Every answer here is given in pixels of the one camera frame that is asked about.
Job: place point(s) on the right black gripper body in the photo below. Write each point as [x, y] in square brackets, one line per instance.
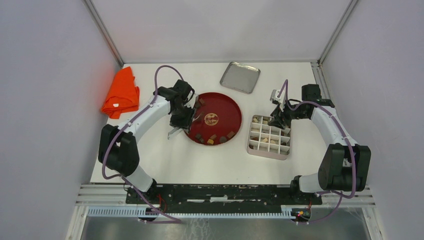
[288, 114]

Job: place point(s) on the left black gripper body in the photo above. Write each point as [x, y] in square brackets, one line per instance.
[183, 117]

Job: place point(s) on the silver serving tongs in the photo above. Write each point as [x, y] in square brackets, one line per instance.
[177, 130]

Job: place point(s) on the pink tin box with dividers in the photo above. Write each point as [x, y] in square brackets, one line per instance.
[268, 141]

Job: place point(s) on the red round plate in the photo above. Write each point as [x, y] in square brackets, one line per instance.
[220, 115]

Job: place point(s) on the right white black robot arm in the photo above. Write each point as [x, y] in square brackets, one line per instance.
[344, 168]

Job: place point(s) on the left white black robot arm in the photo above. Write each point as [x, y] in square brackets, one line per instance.
[118, 147]

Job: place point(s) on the dark round chocolate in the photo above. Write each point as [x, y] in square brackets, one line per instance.
[222, 140]

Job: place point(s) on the brown chocolate piece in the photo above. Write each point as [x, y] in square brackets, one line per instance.
[230, 135]

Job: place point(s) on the silver tin lid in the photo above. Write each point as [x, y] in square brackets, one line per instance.
[240, 77]

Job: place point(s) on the orange folded cloth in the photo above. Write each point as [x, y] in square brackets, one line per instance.
[123, 95]

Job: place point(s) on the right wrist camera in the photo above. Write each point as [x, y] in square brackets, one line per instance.
[278, 98]

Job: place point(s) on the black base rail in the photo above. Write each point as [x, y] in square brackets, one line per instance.
[227, 199]

